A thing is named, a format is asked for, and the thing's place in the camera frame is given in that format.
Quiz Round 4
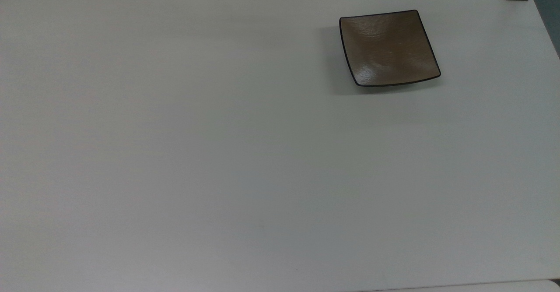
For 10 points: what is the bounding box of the square brown ceramic plate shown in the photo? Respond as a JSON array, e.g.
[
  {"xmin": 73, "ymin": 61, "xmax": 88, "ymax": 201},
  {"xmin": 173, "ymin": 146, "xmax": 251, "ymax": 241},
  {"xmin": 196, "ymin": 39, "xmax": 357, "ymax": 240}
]
[{"xmin": 339, "ymin": 9, "xmax": 441, "ymax": 87}]

